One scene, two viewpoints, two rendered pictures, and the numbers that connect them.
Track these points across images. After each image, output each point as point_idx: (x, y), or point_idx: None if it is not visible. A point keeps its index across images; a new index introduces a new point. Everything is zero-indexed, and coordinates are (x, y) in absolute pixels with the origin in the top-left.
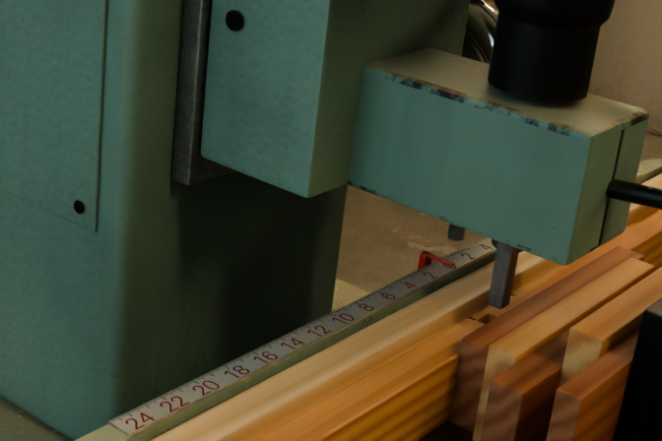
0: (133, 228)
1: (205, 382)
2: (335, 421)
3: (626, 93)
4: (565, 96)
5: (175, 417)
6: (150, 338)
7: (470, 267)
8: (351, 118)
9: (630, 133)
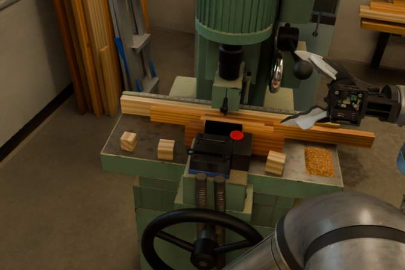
0: (199, 73)
1: (158, 95)
2: (169, 111)
3: None
4: (223, 78)
5: (148, 96)
6: (204, 94)
7: None
8: (216, 68)
9: (231, 90)
